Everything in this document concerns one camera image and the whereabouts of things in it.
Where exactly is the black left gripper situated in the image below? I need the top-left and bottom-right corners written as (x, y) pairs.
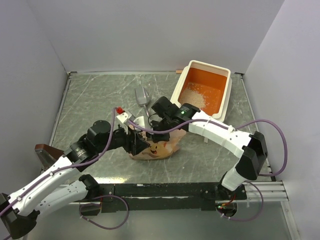
top-left (97, 122), bottom-right (150, 155)

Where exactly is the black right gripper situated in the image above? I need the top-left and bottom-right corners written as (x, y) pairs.
top-left (145, 116), bottom-right (175, 143)

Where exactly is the pink cat litter bag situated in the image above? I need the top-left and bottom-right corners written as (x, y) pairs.
top-left (129, 129), bottom-right (187, 161)

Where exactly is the grey metal litter scoop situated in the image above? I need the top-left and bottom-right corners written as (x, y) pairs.
top-left (135, 86), bottom-right (151, 117)

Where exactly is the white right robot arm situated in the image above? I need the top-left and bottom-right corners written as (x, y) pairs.
top-left (151, 96), bottom-right (268, 199)

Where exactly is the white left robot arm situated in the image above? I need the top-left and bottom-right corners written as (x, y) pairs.
top-left (0, 116), bottom-right (149, 240)

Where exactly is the clean litter pile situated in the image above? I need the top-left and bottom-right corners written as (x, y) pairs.
top-left (178, 82), bottom-right (220, 110)

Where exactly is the orange and white litter box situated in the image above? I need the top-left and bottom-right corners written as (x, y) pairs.
top-left (170, 60), bottom-right (232, 122)

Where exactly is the brown dustpan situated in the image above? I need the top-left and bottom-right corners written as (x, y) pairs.
top-left (34, 144), bottom-right (64, 171)

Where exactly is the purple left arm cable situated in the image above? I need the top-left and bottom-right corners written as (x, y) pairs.
top-left (0, 107), bottom-right (121, 240)

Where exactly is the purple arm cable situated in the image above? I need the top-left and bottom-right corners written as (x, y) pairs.
top-left (127, 118), bottom-right (288, 177)
top-left (0, 107), bottom-right (121, 240)

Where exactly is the black mounting base rail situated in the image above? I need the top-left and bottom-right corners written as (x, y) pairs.
top-left (79, 182), bottom-right (247, 213)

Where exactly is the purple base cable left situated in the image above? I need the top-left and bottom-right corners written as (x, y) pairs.
top-left (78, 195), bottom-right (130, 230)

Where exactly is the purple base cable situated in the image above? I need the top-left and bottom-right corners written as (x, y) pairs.
top-left (216, 183), bottom-right (265, 223)
top-left (78, 195), bottom-right (130, 230)

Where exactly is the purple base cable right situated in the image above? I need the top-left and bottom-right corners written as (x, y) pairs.
top-left (216, 183), bottom-right (265, 223)

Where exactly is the aluminium frame rail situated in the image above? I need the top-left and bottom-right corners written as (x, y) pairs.
top-left (244, 181), bottom-right (289, 202)

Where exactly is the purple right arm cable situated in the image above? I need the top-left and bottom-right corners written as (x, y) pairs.
top-left (127, 118), bottom-right (288, 177)

